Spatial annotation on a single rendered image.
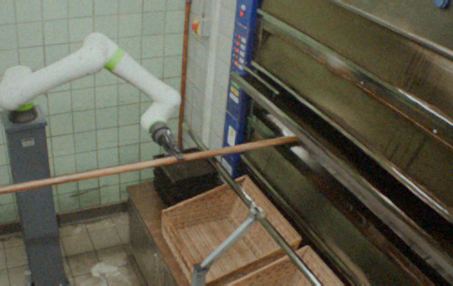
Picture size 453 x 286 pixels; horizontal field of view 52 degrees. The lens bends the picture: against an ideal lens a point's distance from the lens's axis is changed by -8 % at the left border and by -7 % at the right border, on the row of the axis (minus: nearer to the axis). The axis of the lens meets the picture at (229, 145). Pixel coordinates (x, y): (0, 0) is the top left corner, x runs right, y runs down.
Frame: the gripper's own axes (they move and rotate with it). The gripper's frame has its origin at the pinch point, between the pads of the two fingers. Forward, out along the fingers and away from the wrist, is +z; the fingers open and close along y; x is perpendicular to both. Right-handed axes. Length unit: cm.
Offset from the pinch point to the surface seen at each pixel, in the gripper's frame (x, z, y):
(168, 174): -13, -43, 38
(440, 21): -54, 68, -79
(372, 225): -52, 64, 1
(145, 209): 0, -47, 61
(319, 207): -53, 32, 16
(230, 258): -27, 5, 60
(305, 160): -53, 16, 1
